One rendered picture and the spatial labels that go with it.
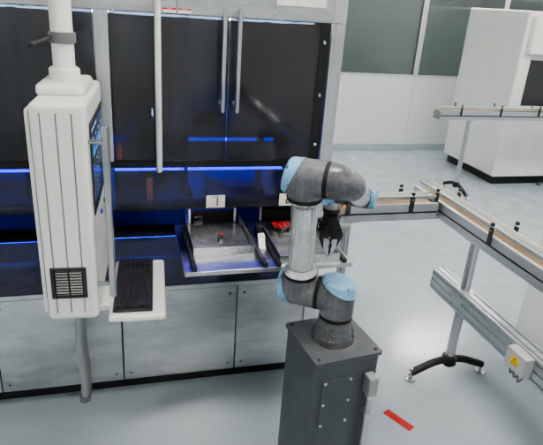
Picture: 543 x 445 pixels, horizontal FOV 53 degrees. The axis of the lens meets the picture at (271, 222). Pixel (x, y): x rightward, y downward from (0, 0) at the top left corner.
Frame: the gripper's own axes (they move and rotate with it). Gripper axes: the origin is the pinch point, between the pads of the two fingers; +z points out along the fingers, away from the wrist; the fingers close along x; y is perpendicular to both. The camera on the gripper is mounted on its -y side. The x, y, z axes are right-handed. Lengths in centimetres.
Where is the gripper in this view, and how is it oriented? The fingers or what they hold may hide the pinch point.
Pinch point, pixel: (328, 254)
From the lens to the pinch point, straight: 225.5
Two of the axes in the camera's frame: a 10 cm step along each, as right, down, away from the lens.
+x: -9.7, 0.4, -2.6
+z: -0.6, 9.2, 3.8
